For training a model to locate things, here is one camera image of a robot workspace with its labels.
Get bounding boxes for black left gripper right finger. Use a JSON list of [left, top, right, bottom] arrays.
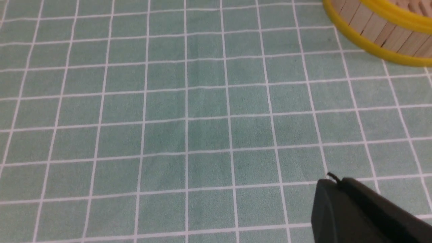
[[339, 178, 432, 243]]

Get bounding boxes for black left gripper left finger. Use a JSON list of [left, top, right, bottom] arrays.
[[311, 172, 399, 243]]

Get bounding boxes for wooden steamer tray yellow rim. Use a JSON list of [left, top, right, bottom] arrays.
[[323, 0, 432, 67]]

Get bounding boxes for green checkered tablecloth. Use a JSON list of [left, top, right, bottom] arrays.
[[0, 0, 431, 243]]

